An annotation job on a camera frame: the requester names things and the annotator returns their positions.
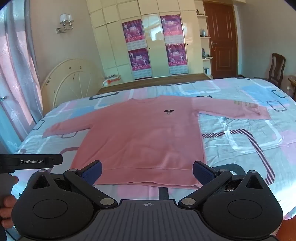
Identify wooden bed board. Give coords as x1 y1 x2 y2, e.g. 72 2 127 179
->
96 73 212 95

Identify patterned pastel bedsheet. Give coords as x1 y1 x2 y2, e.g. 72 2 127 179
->
10 77 296 241

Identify pink sweatshirt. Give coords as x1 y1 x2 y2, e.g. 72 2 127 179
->
42 95 273 189

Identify cream wardrobe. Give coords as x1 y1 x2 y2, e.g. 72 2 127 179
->
87 0 208 82

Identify wooden chair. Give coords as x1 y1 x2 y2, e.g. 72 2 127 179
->
268 53 286 88

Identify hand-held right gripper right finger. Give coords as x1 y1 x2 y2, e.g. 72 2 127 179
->
179 160 265 208

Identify cream corner shelf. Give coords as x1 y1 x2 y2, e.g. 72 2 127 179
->
196 7 213 80

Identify wooden side furniture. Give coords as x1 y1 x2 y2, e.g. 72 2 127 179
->
287 75 296 102

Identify person's left hand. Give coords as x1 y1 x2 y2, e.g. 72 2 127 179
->
0 176 19 229

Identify white red box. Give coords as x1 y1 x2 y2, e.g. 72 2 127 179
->
103 75 122 85

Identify wall lamp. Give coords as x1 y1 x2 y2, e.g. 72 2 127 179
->
55 13 74 34

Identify brown wooden door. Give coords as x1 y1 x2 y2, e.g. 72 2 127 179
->
203 2 238 79

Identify pink grey curtain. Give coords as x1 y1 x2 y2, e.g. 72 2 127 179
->
0 5 45 154

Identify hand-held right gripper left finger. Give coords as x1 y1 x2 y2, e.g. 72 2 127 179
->
30 160 117 209

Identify cream round headboard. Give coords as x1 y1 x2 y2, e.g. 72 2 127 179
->
40 58 105 109

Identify purple calendar poster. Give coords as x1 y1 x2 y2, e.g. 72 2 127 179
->
160 14 185 44
166 43 189 75
122 20 147 50
128 48 153 80

